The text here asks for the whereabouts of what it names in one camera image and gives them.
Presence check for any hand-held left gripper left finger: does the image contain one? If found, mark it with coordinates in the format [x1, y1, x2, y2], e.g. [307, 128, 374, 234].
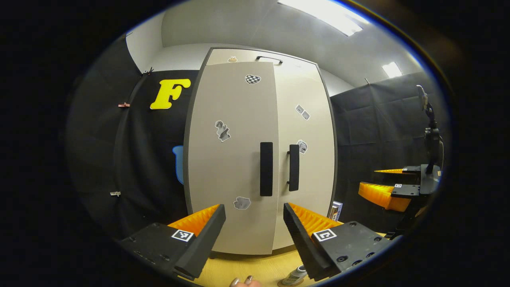
[120, 203, 227, 281]

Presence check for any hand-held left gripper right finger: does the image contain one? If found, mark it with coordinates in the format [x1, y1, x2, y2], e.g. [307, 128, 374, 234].
[283, 202, 393, 281]

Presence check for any white plastic bottle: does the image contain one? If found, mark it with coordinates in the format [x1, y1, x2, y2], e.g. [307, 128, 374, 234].
[281, 264, 308, 286]

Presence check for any white cabinet door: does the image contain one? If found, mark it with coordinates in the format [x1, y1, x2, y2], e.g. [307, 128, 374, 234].
[272, 64, 336, 251]
[187, 61, 280, 256]

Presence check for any white cabinet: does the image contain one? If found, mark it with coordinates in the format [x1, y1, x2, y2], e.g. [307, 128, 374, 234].
[183, 47, 338, 258]

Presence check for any beige cabinet drawer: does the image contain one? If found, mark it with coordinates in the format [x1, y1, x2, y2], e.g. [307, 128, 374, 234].
[206, 49, 319, 68]

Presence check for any black backdrop cloth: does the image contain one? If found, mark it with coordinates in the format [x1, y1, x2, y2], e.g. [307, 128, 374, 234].
[329, 71, 449, 236]
[67, 34, 200, 240]

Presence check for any small ceiling light panel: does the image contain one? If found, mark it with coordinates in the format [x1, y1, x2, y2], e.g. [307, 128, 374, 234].
[382, 62, 403, 79]

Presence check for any long ceiling light panel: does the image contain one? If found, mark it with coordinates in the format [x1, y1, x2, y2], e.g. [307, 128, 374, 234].
[278, 0, 369, 37]

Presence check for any black door handle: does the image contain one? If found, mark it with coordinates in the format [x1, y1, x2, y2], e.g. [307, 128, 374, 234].
[287, 144, 300, 192]
[260, 142, 274, 197]

